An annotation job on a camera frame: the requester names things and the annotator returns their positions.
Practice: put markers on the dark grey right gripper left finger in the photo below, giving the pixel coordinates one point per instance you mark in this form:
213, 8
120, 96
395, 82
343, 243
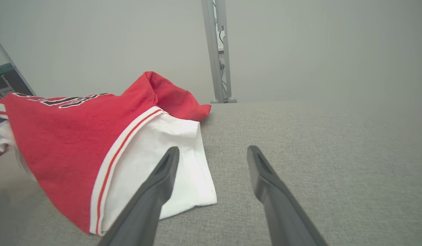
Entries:
149, 201

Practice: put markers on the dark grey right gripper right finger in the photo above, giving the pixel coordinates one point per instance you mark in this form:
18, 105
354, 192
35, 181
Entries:
279, 205

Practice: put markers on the red and white jersey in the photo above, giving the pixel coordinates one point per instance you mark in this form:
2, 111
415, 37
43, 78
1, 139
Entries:
60, 143

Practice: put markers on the grey fabric sofa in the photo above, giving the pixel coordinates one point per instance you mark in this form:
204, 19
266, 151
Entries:
334, 171

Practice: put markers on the dark background equipment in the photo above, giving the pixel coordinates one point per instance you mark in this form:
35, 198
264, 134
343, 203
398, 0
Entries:
9, 85

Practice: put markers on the grey metal partition post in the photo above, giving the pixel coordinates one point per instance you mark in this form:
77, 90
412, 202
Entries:
211, 51

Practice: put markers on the slanted grey frame post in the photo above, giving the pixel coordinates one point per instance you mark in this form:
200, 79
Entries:
13, 65

